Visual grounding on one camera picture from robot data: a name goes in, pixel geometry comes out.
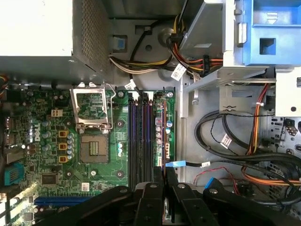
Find teal port connector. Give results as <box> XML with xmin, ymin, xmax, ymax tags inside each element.
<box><xmin>3</xmin><ymin>162</ymin><xmax>25</xmax><ymax>187</ymax></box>

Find green motherboard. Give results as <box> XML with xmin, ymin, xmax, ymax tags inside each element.
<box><xmin>0</xmin><ymin>88</ymin><xmax>176</xmax><ymax>226</ymax></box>

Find orange yellow wire bundle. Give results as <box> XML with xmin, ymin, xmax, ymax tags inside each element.
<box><xmin>241</xmin><ymin>164</ymin><xmax>301</xmax><ymax>188</ymax></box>

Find black PC case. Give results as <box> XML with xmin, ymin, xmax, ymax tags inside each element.
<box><xmin>0</xmin><ymin>0</ymin><xmax>301</xmax><ymax>226</ymax></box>

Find blue plastic drive latch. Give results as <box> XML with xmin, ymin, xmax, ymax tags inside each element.
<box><xmin>243</xmin><ymin>0</ymin><xmax>301</xmax><ymax>68</ymax></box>

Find black cable with blue tab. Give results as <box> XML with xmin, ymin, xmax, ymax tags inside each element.
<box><xmin>166</xmin><ymin>160</ymin><xmax>250</xmax><ymax>169</ymax></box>

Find CPU socket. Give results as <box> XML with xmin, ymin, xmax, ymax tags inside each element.
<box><xmin>79</xmin><ymin>134</ymin><xmax>110</xmax><ymax>164</ymax></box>

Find metal socket cover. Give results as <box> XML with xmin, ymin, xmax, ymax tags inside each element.
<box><xmin>70</xmin><ymin>82</ymin><xmax>111</xmax><ymax>130</ymax></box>

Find black RAM slot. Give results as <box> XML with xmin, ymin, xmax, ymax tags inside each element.
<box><xmin>142</xmin><ymin>91</ymin><xmax>149</xmax><ymax>186</ymax></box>
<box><xmin>128</xmin><ymin>91</ymin><xmax>135</xmax><ymax>189</ymax></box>
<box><xmin>134</xmin><ymin>91</ymin><xmax>142</xmax><ymax>189</ymax></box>
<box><xmin>147</xmin><ymin>91</ymin><xmax>155</xmax><ymax>184</ymax></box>

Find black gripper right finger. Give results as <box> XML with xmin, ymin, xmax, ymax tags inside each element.
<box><xmin>166</xmin><ymin>167</ymin><xmax>301</xmax><ymax>226</ymax></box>

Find white yellow wire bundle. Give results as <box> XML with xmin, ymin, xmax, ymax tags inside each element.
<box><xmin>108</xmin><ymin>55</ymin><xmax>174</xmax><ymax>75</ymax></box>

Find grey metal drive cage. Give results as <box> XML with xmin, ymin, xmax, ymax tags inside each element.
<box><xmin>178</xmin><ymin>0</ymin><xmax>301</xmax><ymax>118</ymax></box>

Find blue expansion slot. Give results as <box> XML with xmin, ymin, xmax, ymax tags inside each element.
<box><xmin>34</xmin><ymin>196</ymin><xmax>101</xmax><ymax>206</ymax></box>

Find grey power supply unit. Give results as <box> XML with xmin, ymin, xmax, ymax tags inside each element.
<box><xmin>0</xmin><ymin>0</ymin><xmax>110</xmax><ymax>82</ymax></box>

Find wire locking lever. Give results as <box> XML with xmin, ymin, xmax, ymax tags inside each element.
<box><xmin>103</xmin><ymin>82</ymin><xmax>117</xmax><ymax>130</ymax></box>

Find red black twisted wire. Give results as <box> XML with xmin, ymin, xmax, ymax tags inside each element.
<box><xmin>192</xmin><ymin>166</ymin><xmax>239</xmax><ymax>196</ymax></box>

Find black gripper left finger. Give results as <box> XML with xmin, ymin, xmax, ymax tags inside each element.
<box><xmin>40</xmin><ymin>166</ymin><xmax>164</xmax><ymax>226</ymax></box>

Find thick black cable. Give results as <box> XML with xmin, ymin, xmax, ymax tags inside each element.
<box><xmin>194</xmin><ymin>110</ymin><xmax>301</xmax><ymax>170</ymax></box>

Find orange yellow power wire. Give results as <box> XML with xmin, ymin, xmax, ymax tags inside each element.
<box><xmin>166</xmin><ymin>13</ymin><xmax>271</xmax><ymax>156</ymax></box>

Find black square chip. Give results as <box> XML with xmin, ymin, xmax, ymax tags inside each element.
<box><xmin>41</xmin><ymin>173</ymin><xmax>59</xmax><ymax>186</ymax></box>

